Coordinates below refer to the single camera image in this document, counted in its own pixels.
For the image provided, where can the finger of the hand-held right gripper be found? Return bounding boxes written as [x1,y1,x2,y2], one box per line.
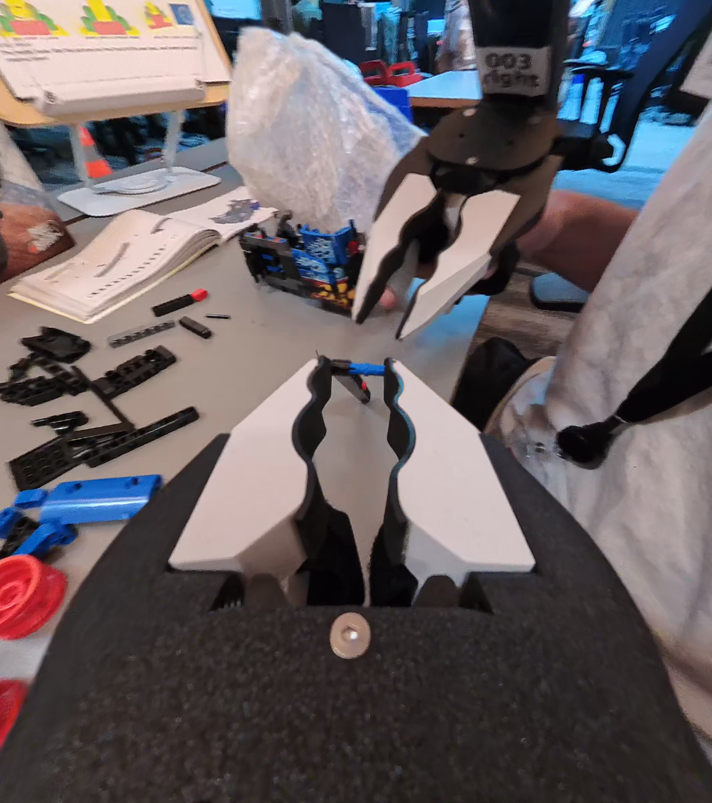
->
[395,190,523,341]
[351,173,440,325]

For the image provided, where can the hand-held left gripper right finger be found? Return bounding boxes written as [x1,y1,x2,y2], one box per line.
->
[369,356,536,607]

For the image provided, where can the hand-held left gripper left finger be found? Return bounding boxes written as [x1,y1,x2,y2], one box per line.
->
[168,356,367,607]

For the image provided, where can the small black lego piece blue pin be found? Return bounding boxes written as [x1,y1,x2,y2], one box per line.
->
[330,358,388,404]

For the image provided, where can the person's right forearm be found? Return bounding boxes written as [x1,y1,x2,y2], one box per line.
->
[519,190,640,274]

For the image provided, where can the partly built lego truck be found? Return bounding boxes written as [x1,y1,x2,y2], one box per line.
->
[238,213,377,317]

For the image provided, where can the long blue lego panel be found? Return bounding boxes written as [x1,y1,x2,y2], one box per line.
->
[39,475,163,525]

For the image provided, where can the pile of black lego pieces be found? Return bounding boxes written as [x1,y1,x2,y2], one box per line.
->
[0,326,201,493]

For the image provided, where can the grey lego beam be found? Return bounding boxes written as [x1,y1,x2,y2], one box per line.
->
[108,320,177,349]

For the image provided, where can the black lego beam red tip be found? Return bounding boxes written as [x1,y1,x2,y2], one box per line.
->
[152,289,208,317]

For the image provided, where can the curved blue lego piece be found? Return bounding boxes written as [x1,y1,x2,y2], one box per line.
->
[20,522,79,559]

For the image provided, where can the open lego instruction booklet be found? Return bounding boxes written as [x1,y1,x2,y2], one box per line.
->
[8,186,280,324]

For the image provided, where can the person's right hand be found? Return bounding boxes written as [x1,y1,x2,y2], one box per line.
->
[376,271,415,311]

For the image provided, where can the background table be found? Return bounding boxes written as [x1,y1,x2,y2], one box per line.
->
[406,69,482,109]

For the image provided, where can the blue storage bin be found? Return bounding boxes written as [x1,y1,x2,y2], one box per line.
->
[371,84,413,121]

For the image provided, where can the clear crumpled plastic bag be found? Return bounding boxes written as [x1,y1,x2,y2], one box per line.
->
[225,28,427,236]

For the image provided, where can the black office chair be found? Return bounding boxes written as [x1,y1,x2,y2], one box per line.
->
[560,0,712,173]

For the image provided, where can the person's white shirt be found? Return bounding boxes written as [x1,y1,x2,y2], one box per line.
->
[488,59,712,803]

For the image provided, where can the orange traffic cone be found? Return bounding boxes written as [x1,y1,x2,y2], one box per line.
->
[80,125,112,179]

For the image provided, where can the red plastic handles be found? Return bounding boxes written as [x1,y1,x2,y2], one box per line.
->
[359,59,423,87]

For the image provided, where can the black shoulder strap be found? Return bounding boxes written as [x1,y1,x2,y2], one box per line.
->
[556,248,712,468]

